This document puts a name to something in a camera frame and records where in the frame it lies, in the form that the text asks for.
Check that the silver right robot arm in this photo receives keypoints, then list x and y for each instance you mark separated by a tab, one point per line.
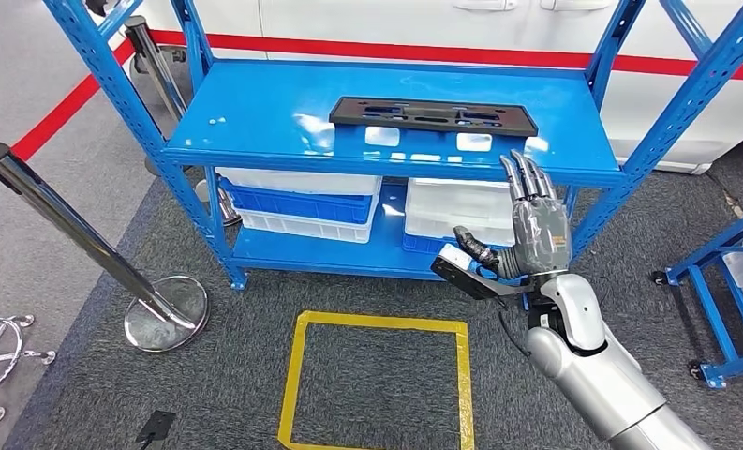
594	366

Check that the yellow floor tape square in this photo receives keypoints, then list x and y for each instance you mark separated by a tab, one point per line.
377	322

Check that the white car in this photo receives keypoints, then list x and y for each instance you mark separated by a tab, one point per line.
408	25

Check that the blue steel shelf rack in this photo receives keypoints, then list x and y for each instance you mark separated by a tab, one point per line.
271	112

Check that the chrome stanchion post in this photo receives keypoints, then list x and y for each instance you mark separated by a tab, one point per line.
67	223
154	68

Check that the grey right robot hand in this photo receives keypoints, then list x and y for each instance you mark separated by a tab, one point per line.
542	236

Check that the red barrier belt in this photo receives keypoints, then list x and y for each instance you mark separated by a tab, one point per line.
60	112
408	53

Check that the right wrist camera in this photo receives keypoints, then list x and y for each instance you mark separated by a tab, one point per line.
455	256

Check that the black plastic frame part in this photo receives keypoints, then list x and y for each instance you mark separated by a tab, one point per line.
346	113

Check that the blue wheeled shelf rack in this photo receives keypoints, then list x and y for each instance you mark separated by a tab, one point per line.
706	292

